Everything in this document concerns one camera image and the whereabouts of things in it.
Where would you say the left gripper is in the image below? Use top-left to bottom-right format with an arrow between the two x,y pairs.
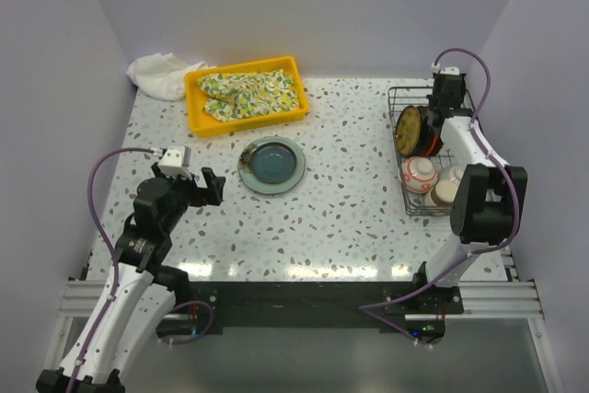
152,162 -> 225,232

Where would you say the large celadon green plate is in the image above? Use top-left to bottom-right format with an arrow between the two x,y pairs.
237,136 -> 306,195

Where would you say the dark blue small plate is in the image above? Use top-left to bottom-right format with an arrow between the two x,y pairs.
249,143 -> 296,184

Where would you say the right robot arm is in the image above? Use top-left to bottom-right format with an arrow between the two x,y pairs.
394,68 -> 527,313

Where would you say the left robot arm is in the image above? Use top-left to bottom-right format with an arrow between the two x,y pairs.
36,166 -> 225,392

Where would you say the yellow patterned plate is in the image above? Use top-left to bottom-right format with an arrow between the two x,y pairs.
396,106 -> 422,156

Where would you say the pale green bowl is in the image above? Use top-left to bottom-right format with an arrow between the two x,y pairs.
439,164 -> 464,186

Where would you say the white red patterned bowl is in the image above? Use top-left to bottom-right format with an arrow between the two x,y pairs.
399,156 -> 438,194

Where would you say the beige cup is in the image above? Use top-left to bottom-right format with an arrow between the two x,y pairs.
424,179 -> 458,208

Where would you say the yellow plastic tray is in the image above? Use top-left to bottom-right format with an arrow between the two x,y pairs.
184,56 -> 309,137

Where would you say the lemon print cloth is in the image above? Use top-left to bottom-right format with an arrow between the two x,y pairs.
197,69 -> 300,122

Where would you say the white cloth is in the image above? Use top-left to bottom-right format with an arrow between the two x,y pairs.
126,52 -> 213,102

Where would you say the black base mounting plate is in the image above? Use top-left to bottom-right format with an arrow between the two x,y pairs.
156,280 -> 464,337

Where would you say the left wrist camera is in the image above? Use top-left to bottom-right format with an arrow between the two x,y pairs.
151,144 -> 192,180

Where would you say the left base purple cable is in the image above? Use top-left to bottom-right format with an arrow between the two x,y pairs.
158,303 -> 215,346

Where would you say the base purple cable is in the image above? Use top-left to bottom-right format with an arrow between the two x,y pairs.
359,303 -> 436,348
158,303 -> 215,346

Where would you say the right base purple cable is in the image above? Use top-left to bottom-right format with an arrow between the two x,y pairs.
359,303 -> 436,348

